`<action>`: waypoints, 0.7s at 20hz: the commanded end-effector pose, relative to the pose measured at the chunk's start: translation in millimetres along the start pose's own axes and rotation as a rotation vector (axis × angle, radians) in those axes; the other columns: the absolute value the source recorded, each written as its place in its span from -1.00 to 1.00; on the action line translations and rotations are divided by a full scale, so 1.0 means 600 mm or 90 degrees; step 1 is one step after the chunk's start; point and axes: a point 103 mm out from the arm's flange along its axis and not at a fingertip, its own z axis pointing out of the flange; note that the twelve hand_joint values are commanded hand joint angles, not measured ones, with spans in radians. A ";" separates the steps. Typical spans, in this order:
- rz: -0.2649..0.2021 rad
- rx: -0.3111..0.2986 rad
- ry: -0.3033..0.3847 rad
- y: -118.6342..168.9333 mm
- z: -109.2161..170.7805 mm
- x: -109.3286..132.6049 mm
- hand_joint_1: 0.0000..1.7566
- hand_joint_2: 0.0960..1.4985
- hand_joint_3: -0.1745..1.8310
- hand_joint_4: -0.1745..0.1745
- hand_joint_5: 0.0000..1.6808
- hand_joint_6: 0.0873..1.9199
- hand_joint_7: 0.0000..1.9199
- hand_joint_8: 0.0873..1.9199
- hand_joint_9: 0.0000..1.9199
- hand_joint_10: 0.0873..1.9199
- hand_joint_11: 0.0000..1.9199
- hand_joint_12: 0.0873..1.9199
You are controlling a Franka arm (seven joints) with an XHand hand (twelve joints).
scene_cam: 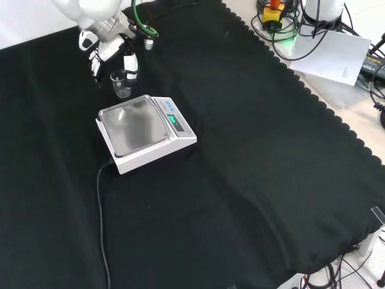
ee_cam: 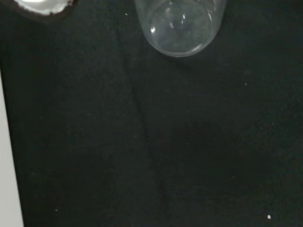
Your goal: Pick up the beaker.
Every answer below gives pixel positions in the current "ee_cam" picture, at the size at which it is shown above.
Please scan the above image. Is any black table cloth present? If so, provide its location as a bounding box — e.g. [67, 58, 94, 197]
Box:
[0, 0, 303, 227]

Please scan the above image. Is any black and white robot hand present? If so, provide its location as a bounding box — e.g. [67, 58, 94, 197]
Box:
[10, 0, 79, 24]

